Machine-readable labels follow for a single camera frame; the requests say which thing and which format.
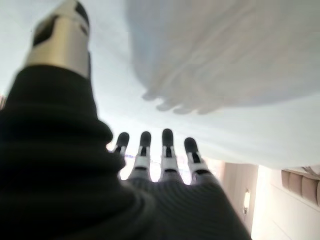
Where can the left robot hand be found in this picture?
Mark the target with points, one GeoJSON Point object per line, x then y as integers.
{"type": "Point", "coordinates": [62, 162]}

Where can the white duvet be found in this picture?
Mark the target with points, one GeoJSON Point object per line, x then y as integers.
{"type": "Point", "coordinates": [212, 62]}

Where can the tufted upholstered headboard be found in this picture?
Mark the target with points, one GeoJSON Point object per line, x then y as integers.
{"type": "Point", "coordinates": [302, 185]}

